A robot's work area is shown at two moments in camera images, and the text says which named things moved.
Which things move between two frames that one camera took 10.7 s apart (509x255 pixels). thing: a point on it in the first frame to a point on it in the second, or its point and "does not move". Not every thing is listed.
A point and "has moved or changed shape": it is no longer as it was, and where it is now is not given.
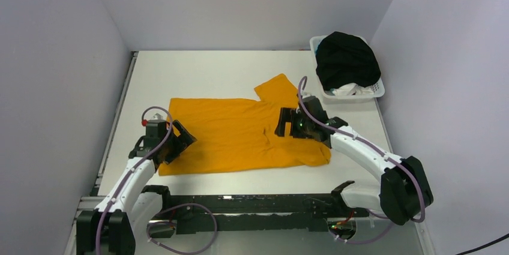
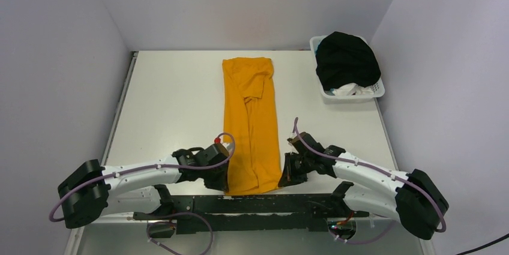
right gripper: x=290 y=115 to x=289 y=176
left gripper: x=181 y=143 to x=222 y=183
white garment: x=352 y=89 does not move
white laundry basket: x=328 y=98 does not move
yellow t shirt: x=239 y=134 has moved or changed shape
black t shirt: x=343 y=58 does not move
